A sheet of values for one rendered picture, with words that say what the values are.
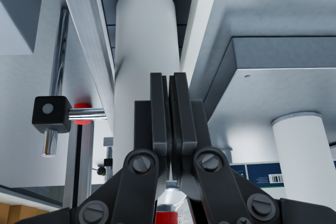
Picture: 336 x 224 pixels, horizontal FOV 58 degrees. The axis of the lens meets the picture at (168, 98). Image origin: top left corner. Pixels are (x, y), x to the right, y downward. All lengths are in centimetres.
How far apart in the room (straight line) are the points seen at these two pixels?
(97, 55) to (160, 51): 5
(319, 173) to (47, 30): 46
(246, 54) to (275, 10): 6
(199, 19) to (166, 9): 3
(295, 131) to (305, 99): 7
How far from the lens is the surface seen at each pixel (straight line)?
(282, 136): 59
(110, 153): 62
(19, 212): 301
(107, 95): 25
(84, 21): 17
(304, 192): 56
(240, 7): 38
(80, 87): 54
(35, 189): 483
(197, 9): 23
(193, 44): 27
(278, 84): 46
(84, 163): 65
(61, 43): 34
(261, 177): 78
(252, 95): 48
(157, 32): 23
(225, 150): 77
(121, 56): 23
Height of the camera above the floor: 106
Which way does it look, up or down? 24 degrees down
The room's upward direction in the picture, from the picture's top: 177 degrees clockwise
